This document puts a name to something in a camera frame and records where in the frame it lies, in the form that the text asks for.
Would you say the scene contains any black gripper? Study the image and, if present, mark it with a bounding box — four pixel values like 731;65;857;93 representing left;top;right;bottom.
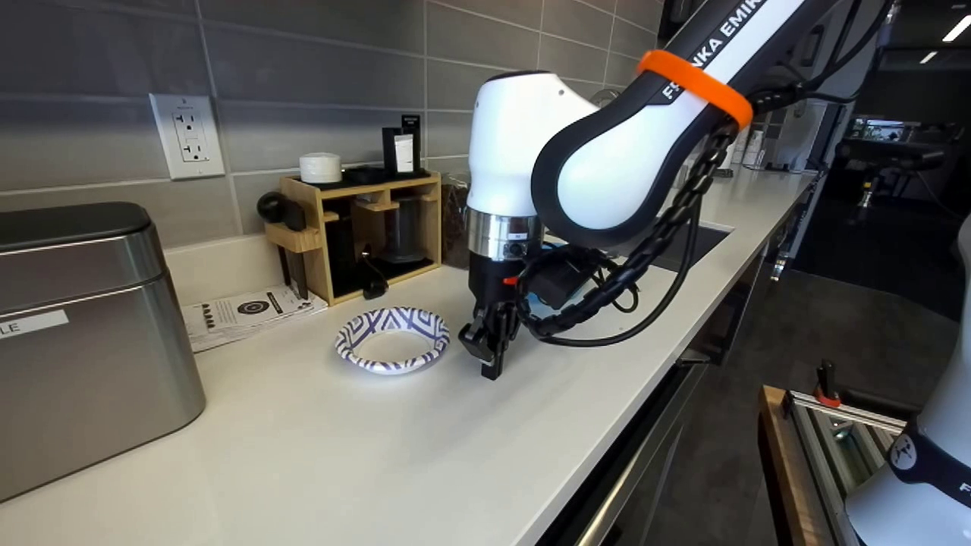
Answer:
460;255;533;381

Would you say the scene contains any orange band on arm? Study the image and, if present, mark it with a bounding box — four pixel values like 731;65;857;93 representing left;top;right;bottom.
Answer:
635;46;760;132

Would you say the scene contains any blue patterned paper bowl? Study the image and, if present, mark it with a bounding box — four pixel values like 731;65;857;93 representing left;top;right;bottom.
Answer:
332;303;451;379

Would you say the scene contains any glass jar with steel lid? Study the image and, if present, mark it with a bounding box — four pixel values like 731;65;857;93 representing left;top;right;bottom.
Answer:
441;180;473;273

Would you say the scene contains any glass carafe inside rack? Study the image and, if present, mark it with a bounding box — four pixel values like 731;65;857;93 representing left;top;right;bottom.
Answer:
382;193;441;273

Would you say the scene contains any black item inside rack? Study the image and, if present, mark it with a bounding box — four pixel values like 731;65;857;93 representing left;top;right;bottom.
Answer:
325;209;394;303

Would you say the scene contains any wooden coffee rack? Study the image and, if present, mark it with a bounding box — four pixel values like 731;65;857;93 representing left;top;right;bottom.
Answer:
262;170;445;307

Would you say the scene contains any black device with white label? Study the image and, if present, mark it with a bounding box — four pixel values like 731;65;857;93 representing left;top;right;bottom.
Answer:
381;111;426;182

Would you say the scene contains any printed paper pamphlet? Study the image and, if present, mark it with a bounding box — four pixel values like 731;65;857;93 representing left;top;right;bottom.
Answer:
186;283;332;355

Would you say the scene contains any small white cup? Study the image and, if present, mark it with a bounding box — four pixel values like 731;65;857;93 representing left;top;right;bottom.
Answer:
298;149;345;187

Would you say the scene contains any black round grinder knob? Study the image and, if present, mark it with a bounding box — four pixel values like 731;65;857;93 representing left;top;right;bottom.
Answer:
255;187;311;235

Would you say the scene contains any stainless steel bin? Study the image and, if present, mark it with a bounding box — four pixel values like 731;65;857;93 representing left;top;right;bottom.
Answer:
0;200;209;507

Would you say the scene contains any dark background equipment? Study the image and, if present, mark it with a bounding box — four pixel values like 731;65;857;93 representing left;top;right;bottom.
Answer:
834;111;950;225

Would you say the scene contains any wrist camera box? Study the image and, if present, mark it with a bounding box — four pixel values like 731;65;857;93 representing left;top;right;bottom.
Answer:
526;252;600;317

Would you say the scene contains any dishwasher with steel handle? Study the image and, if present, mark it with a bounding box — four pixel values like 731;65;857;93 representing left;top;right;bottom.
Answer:
539;358;716;546

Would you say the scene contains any black cable bundle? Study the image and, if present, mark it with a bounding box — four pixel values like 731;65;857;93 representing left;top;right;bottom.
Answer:
519;119;744;348

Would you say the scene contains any wooden frame with clamp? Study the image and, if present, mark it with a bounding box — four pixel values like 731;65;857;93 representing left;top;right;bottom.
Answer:
760;361;916;546

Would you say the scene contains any white wall outlet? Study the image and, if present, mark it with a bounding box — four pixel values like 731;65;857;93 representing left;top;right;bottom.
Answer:
147;92;228;182

